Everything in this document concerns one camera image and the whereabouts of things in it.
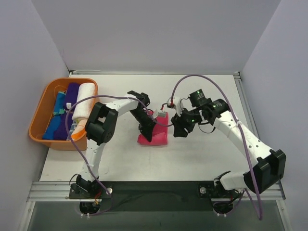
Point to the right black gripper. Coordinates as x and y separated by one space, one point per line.
182 121

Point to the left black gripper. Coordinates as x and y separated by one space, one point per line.
146 123

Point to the pink towel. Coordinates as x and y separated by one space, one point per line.
160 133

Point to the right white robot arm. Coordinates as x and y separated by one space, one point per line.
266 166

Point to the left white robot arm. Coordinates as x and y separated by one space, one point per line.
100 128

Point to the white rolled towel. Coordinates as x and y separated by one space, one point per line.
83 109

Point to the patterned orange white towel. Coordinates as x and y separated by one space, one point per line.
77 129

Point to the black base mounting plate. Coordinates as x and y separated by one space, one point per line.
104 201

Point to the dark purple rolled towel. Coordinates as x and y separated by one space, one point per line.
60 133

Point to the orange plastic basket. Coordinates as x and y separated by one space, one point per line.
44 111

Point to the blue rolled towel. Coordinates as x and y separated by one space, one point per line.
55 121

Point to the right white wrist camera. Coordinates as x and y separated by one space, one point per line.
176 104

